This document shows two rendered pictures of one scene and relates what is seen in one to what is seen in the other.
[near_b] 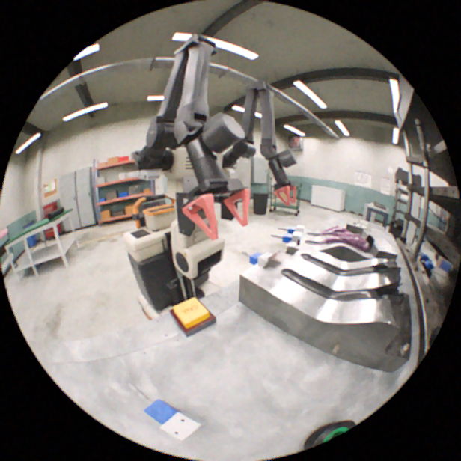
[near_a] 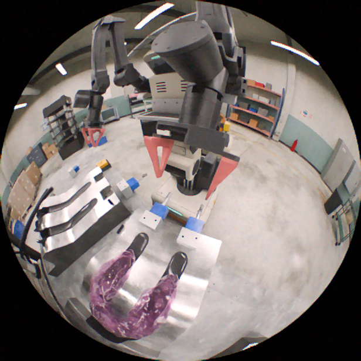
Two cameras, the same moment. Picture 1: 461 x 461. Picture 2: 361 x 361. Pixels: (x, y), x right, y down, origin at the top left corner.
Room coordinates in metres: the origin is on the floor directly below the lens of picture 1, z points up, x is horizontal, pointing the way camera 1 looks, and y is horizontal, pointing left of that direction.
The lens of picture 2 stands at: (0.62, -0.38, 1.13)
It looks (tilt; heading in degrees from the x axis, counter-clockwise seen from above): 47 degrees down; 83
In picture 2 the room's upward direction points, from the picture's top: straight up
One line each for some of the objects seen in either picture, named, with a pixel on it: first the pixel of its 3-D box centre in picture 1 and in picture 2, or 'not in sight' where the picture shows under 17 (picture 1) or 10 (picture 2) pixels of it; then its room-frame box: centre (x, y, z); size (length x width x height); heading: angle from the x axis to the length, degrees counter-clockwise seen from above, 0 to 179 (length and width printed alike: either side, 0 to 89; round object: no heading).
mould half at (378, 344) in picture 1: (350, 295); (63, 220); (0.19, -0.28, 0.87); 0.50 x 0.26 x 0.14; 41
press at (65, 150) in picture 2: not in sight; (65, 125); (-3.23, 2.98, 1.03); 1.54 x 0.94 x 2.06; 123
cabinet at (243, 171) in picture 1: (238, 179); (338, 167); (6.49, -0.32, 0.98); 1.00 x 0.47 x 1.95; 123
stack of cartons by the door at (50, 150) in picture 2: not in sight; (50, 148); (-5.62, 3.34, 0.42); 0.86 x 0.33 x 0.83; 33
